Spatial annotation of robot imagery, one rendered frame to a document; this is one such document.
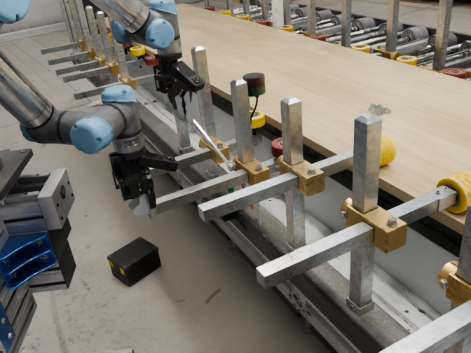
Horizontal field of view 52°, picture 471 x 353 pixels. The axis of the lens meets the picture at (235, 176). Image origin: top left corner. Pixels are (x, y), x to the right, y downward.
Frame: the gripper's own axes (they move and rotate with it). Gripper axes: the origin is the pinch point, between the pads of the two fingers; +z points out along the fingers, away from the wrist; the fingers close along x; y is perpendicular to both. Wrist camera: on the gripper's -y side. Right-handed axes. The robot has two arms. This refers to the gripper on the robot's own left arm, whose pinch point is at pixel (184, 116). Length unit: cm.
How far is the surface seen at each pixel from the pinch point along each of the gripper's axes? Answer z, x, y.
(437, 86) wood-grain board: 5, -72, -53
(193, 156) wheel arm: 12.1, 2.4, -3.9
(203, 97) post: -4.8, -6.3, -3.2
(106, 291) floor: 95, 12, 60
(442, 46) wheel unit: 1, -108, -41
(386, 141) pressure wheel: -2, -9, -63
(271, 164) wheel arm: 9.1, -1.9, -32.3
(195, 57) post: -17.7, -5.6, -2.8
